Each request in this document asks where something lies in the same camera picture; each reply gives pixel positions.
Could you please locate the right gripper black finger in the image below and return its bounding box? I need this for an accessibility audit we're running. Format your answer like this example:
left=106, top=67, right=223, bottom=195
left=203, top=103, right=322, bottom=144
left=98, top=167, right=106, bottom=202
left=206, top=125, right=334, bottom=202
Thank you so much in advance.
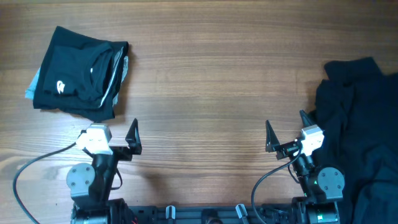
left=299, top=110, right=316, bottom=128
left=266, top=120, right=280, bottom=152

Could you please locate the dark green t-shirt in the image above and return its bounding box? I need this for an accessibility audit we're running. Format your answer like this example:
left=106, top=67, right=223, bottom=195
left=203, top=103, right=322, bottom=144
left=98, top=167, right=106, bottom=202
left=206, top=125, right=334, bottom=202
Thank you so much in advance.
left=43, top=43, right=114, bottom=101

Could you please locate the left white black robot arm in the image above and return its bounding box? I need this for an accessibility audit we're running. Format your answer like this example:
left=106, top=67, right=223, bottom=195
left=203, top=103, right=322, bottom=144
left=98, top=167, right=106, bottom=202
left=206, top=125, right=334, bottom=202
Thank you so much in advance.
left=66, top=119, right=142, bottom=224

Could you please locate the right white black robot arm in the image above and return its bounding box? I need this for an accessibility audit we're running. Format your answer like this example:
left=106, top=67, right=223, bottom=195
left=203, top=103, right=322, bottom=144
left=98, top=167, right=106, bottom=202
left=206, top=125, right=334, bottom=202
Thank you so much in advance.
left=266, top=110, right=345, bottom=223

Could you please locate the pile of dark clothes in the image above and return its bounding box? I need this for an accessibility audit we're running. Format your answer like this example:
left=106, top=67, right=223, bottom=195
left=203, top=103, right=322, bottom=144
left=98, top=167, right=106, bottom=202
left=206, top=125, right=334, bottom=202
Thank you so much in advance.
left=312, top=57, right=397, bottom=224

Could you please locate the folded dark green garment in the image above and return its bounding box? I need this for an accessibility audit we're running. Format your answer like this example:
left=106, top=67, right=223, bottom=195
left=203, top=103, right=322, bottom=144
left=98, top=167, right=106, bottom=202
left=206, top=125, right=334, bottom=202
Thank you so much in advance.
left=32, top=26, right=129, bottom=122

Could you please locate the white folded cloth underneath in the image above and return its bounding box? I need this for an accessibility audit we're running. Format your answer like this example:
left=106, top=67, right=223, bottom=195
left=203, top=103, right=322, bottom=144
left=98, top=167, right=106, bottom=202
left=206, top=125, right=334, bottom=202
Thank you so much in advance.
left=25, top=56, right=129, bottom=100

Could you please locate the right black cable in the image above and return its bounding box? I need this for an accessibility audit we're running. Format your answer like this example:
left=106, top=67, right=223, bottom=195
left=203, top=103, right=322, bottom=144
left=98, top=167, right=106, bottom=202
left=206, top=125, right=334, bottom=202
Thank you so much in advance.
left=250, top=146, right=304, bottom=224

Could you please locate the black cable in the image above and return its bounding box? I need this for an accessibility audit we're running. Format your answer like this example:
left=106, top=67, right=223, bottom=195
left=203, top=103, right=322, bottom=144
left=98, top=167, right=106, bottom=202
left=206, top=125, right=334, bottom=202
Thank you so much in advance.
left=250, top=146, right=304, bottom=224
left=12, top=141, right=78, bottom=224

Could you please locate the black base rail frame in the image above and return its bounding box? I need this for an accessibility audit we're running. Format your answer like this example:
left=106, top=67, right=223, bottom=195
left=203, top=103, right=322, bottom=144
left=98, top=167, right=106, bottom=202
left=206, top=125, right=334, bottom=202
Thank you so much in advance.
left=130, top=204, right=326, bottom=224

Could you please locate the left black cable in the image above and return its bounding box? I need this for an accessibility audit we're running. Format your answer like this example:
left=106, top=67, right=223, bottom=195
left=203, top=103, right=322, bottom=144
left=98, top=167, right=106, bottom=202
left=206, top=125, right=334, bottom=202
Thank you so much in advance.
left=12, top=141, right=78, bottom=224

